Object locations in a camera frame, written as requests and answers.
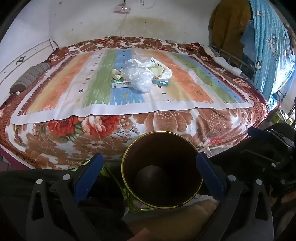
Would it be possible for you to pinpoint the mustard yellow garment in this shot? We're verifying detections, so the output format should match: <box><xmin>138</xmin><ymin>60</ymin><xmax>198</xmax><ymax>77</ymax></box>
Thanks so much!
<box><xmin>209</xmin><ymin>0</ymin><xmax>252</xmax><ymax>56</ymax></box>

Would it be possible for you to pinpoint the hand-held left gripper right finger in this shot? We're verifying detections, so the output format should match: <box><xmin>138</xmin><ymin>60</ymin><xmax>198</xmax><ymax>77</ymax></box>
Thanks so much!
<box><xmin>196</xmin><ymin>152</ymin><xmax>275</xmax><ymax>241</ymax></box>

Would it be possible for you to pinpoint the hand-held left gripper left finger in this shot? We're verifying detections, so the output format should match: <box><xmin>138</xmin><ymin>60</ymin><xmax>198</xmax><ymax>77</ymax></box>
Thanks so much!
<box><xmin>26</xmin><ymin>153</ymin><xmax>104</xmax><ymax>241</ymax></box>

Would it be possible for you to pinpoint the dark bin with gold rim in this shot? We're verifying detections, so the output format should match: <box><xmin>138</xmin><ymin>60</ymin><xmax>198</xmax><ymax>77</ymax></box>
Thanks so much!
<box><xmin>121</xmin><ymin>131</ymin><xmax>204</xmax><ymax>208</ymax></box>

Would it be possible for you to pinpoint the blue cartoon print curtain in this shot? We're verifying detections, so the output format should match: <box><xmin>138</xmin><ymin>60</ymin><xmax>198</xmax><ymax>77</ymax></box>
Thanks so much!
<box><xmin>240</xmin><ymin>0</ymin><xmax>296</xmax><ymax>100</ymax></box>

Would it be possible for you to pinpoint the striped mat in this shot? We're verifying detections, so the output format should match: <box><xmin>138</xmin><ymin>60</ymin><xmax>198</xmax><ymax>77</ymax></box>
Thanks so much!
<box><xmin>10</xmin><ymin>47</ymin><xmax>255</xmax><ymax>126</ymax></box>

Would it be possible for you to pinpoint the green white medicine box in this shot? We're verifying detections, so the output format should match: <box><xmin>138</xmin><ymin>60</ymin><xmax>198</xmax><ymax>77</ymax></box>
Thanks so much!
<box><xmin>112</xmin><ymin>77</ymin><xmax>133</xmax><ymax>89</ymax></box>

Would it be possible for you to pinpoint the person's right leg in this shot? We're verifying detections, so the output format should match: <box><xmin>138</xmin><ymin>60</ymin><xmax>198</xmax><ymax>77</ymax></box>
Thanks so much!
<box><xmin>199</xmin><ymin>148</ymin><xmax>296</xmax><ymax>241</ymax></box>

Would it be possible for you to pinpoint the white power cable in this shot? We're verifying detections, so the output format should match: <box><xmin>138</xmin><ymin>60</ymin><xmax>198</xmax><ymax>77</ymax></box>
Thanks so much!
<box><xmin>117</xmin><ymin>13</ymin><xmax>130</xmax><ymax>37</ymax></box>

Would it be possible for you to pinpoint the metal rack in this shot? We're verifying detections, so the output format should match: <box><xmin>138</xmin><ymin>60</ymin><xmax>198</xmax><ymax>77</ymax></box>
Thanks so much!
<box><xmin>208</xmin><ymin>45</ymin><xmax>257</xmax><ymax>77</ymax></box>

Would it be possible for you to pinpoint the white cloth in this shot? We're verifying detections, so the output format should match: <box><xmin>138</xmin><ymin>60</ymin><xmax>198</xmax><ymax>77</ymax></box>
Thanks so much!
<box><xmin>214</xmin><ymin>56</ymin><xmax>242</xmax><ymax>75</ymax></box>

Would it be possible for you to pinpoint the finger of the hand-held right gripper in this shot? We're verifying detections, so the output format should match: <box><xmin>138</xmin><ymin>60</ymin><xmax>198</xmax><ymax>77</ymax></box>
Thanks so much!
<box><xmin>248</xmin><ymin>127</ymin><xmax>295</xmax><ymax>148</ymax></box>
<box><xmin>240</xmin><ymin>149</ymin><xmax>287</xmax><ymax>169</ymax></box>

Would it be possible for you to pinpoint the white headboard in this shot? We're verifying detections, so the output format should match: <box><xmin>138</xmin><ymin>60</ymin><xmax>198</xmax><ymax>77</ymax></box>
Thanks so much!
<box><xmin>0</xmin><ymin>39</ymin><xmax>59</xmax><ymax>84</ymax></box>

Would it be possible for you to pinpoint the floral blanket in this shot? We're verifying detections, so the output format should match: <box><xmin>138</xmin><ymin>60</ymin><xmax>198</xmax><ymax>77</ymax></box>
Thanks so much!
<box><xmin>0</xmin><ymin>36</ymin><xmax>271</xmax><ymax>171</ymax></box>

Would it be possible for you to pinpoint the grey striped pillow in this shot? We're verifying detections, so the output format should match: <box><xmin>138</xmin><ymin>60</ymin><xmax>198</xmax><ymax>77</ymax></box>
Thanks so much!
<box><xmin>9</xmin><ymin>62</ymin><xmax>51</xmax><ymax>93</ymax></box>

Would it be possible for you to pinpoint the clear plastic bag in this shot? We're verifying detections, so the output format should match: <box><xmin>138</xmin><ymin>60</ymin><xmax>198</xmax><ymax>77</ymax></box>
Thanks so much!
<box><xmin>121</xmin><ymin>66</ymin><xmax>154</xmax><ymax>93</ymax></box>

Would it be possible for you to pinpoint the white printed paper bag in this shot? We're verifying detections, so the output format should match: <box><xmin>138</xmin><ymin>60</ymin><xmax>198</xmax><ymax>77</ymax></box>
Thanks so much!
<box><xmin>125</xmin><ymin>57</ymin><xmax>173</xmax><ymax>80</ymax></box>

